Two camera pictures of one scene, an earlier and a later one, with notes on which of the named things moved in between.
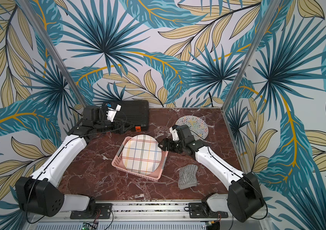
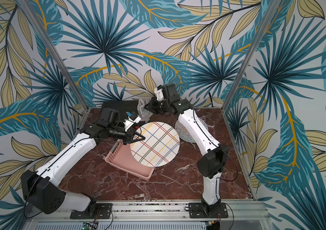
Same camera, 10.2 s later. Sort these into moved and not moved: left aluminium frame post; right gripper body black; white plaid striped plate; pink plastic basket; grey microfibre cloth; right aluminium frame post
Moved: pink plastic basket; right gripper body black; grey microfibre cloth; white plaid striped plate
Not moved: right aluminium frame post; left aluminium frame post
